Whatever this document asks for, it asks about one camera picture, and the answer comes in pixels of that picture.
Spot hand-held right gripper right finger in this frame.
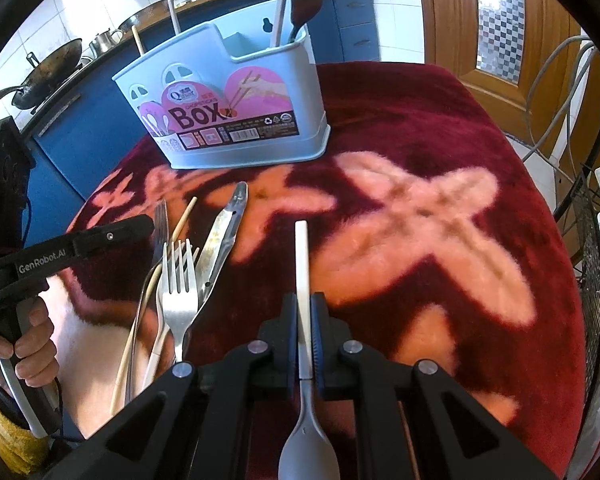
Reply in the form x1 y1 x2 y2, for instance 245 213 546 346
309 292 561 480

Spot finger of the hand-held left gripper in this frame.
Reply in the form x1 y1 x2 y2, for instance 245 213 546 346
74 214 157 259

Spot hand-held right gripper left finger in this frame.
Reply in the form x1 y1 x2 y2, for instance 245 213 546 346
45 292 301 480

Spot slim steel fork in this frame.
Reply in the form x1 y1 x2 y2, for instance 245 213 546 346
124 199 170 405

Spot metal tongs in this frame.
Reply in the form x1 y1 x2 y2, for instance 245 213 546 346
195 181 249 311

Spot white-handled utensil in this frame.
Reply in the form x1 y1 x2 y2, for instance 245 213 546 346
145 305 168 378

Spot light blue utensil box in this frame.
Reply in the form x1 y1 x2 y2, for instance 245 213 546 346
111 24 332 171

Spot person's left hand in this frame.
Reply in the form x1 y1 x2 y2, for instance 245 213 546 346
0 305 62 396

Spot black wok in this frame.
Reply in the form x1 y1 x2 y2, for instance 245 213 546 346
0 37 86 111

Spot steel mug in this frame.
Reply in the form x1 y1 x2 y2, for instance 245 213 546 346
87 27 126 58

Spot steel colander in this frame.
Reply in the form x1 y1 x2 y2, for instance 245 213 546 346
117 0 178 36

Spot red floral blanket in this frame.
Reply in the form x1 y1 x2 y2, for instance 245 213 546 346
62 60 588 480

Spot blue kitchen cabinets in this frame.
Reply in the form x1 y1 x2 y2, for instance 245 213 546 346
20 0 381 196

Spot wooden door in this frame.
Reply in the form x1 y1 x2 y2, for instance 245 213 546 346
415 0 596 141

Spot white cable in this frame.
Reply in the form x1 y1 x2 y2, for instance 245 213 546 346
0 355 48 438

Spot black wire rack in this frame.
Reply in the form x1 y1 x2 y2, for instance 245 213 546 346
552 60 600 480

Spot grey cables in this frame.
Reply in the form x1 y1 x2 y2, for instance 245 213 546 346
510 30 600 181

